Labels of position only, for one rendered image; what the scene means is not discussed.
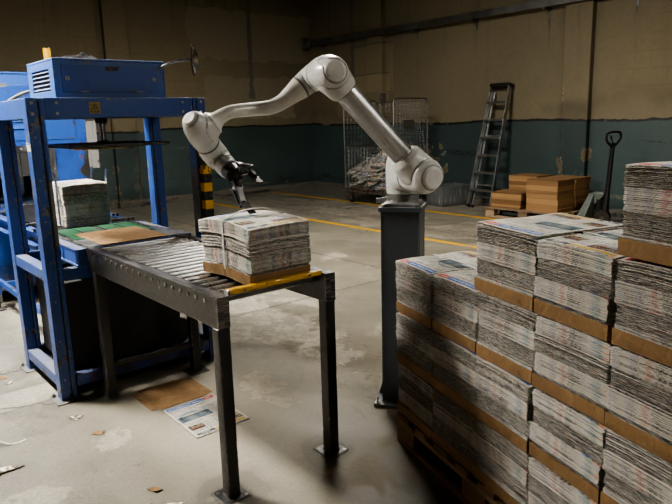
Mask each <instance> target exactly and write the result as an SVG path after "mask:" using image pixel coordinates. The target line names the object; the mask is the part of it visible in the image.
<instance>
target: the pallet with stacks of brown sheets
mask: <svg viewBox="0 0 672 504"><path fill-rule="evenodd" d="M591 179H592V178H591V176H573V175H554V176H552V175H551V174H535V173H520V174H512V175H509V189H503V190H497V191H491V193H492V198H491V206H486V215H485V217H493V218H502V219H508V218H517V217H509V216H500V215H498V210H500V212H499V214H502V212H504V211H517V212H518V218H522V217H530V216H531V213H536V214H553V213H566V214H572V215H577V214H578V213H579V211H580V209H581V207H582V205H583V204H584V202H585V200H586V198H587V196H588V195H589V193H590V182H591Z"/></svg>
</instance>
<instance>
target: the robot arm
mask: <svg viewBox="0 0 672 504"><path fill-rule="evenodd" d="M317 91H320V92H322V93H323V94H325V95H326V96H327V97H328V98H330V99H331V100H333V101H338V102H339V103H340V104H341V106H342V107H343V108H344V109H345V110H346V111H347V112H348V113H349V114H350V115H351V116H352V118H353V119H354V120H355V121H356V122H357V123H358V124H359V125H360V126H361V127H362V128H363V130H364V131H365V132H366V133H367V134H368V135H369V136H370V137H371V138H372V139H373V140H374V142H375V143H376V144H377V145H378V146H379V147H380V148H381V149H382V150H383V151H384V152H385V154H386V155H387V156H388V158H387V162H386V189H387V196H385V197H381V198H376V203H379V204H381V207H413V208H418V207H420V205H421V204H422V203H424V200H421V199H419V194H429V193H431V192H433V191H435V190H436V189H437V188H438V187H439V186H440V184H441V183H442V182H443V178H444V174H443V170H442V167H441V166H440V164H439V163H438V162H437V161H435V160H433V159H432V158H431V157H430V156H429V155H427V154H426V153H425V152H424V151H423V150H422V149H421V148H419V147H418V146H410V145H409V144H408V143H407V142H406V141H405V140H404V139H403V138H402V136H401V135H400V134H399V133H398V132H397V131H396V130H395V129H394V127H393V126H392V125H391V124H390V123H389V122H388V121H387V120H386V118H385V117H384V116H383V115H382V114H381V113H380V112H379V111H378V110H377V108H376V107H375V106H374V105H373V104H372V103H371V102H370V101H369V99H368V98H367V97H366V96H365V95H364V94H363V93H362V92H361V90H360V89H359V88H358V87H357V86H356V85H355V79H354V77H353V75H352V74H351V72H350V70H349V68H348V65H347V64H346V62H345V61H344V60H343V59H342V58H340V57H339V56H336V55H332V54H328V55H322V56H319V57H317V58H315V59H314V60H312V61H311V62H310V63H309V64H307V65H306V66H305V67H304V68H303V69H302V70H301V71H300V72H299V73H298V74H297V75H296V76H295V77H294V78H293V79H292V80H291V81H290V82H289V83H288V85H287V86H286V87H285V88H284V89H283V90H282V92H281V93H280V94H279V95H277V96H276V97H275V98H273V99H270V100H267V101H260V102H250V103H241V104H233V105H228V106H225V107H223V108H220V109H218V110H217V111H215V112H212V113H206V112H205V113H203V114H202V113H201V112H198V111H191V112H188V113H187V114H186V115H185V116H184V118H183V120H182V127H183V131H184V133H185V135H186V137H187V139H188V140H189V142H190V143H191V144H192V146H193V147H194V148H195V149H196V150H197V151H198V152H199V154H200V156H201V158H202V159H203V161H204V162H205V163H206V164H207V165H208V166H209V167H211V168H212V169H214V170H215V171H216V172H217V173H218V174H219V175H220V176H221V177H223V178H225V179H226V180H227V181H229V182H231V183H232V185H233V187H232V188H231V189H230V191H231V192H232V194H233V196H234V198H235V201H236V203H237V205H238V208H239V209H240V208H244V209H249V208H253V207H252V206H251V205H250V204H249V203H248V202H246V200H245V196H244V192H243V185H242V184H243V180H244V178H243V176H244V175H247V174H248V176H249V177H250V178H251V179H252V180H253V181H254V182H255V183H256V184H260V183H263V181H262V180H261V179H260V178H259V177H258V176H257V173H256V172H255V171H254V169H253V167H254V164H245V163H243V162H237V161H236V160H235V159H234V158H233V157H232V156H231V155H230V153H229V151H228V150H227V148H226V147H225V146H224V144H223V143H222V142H221V141H220V139H219V135H220V134H221V133H222V126H223V125H224V124H225V123H226V122H227V121H228V120H230V119H232V118H238V117H251V116H265V115H272V114H276V113H278V112H281V111H283V110H285V109H287V108H289V107H290V106H292V105H294V104H295V103H297V102H299V101H301V100H303V99H305V98H307V97H308V96H310V95H311V94H313V93H314V92H317ZM241 167H245V168H249V170H246V171H243V172H242V170H241ZM237 186H240V187H237Z"/></svg>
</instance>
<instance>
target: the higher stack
mask: <svg viewBox="0 0 672 504"><path fill-rule="evenodd" d="M624 173H625V179H624V181H625V182H624V184H625V185H624V188H627V189H624V190H627V191H624V192H625V193H624V194H627V195H624V196H626V197H624V198H625V199H623V200H626V201H624V204H626V205H625V206H623V212H624V218H623V222H622V224H623V225H622V226H623V234H620V235H623V236H620V237H622V238H625V239H630V240H635V241H640V242H645V243H650V244H655V245H660V246H665V247H670V248H672V161H667V162H645V163H635V164H627V165H626V167H625V172H624ZM617 264H619V266H618V267H617V270H618V273H617V276H616V278H617V280H618V281H615V283H616V285H615V287H616V288H615V289H618V290H616V292H615V293H616V294H615V295H616V297H615V299H614V300H615V301H614V302H616V303H617V304H616V307H617V313H616V314H615V317H616V323H615V324H614V325H615V326H614V327H616V329H618V330H621V331H624V332H627V333H629V334H632V335H635V336H637V337H640V338H643V339H645V340H648V341H651V342H653V343H656V344H659V345H661V346H664V347H667V348H669V349H672V267H670V266H666V265H662V264H657V263H653V262H649V261H644V260H640V259H635V258H631V257H627V258H623V259H619V260H618V262H617ZM611 348H613V349H611V351H610V352H611V353H610V357H611V358H610V359H611V360H610V362H612V363H610V364H609V365H611V366H612V370H610V372H611V383H610V384H611V385H610V387H609V388H608V389H609V391H608V393H607V394H608V395H607V399H608V400H607V403H606V404H607V407H606V408H607V409H608V413H609V414H611V415H613V416H615V417H617V418H619V419H621V420H623V421H625V422H627V423H629V424H631V425H633V426H635V427H636V428H638V429H640V430H642V431H644V432H646V433H648V434H650V435H652V436H654V437H655V438H657V439H659V440H661V441H663V442H665V443H667V444H669V445H670V446H672V367H669V366H667V365H664V364H662V363H659V362H657V361H654V360H652V359H649V358H647V357H644V356H642V355H639V354H637V353H634V352H632V351H629V350H627V349H624V348H622V347H619V346H613V347H611ZM605 434H606V435H607V437H605V440H606V442H605V444H606V445H604V447H605V450H604V452H605V453H604V454H603V455H604V456H603V457H605V458H604V459H603V460H604V464H603V466H602V467H603V469H604V470H605V473H606V475H605V478H604V484H605V485H604V488H603V492H604V493H605V494H606V495H608V496H609V497H611V498H612V499H614V500H615V501H617V502H618V503H620V504H672V464H671V463H669V462H668V461H666V460H664V459H662V458H660V457H659V456H657V455H655V454H653V453H651V452H650V451H648V450H646V449H644V448H642V447H641V446H639V445H637V444H635V443H634V442H632V441H630V440H628V439H626V438H625V437H623V436H621V435H619V434H617V433H616V432H614V431H612V430H610V429H608V430H606V432H605Z"/></svg>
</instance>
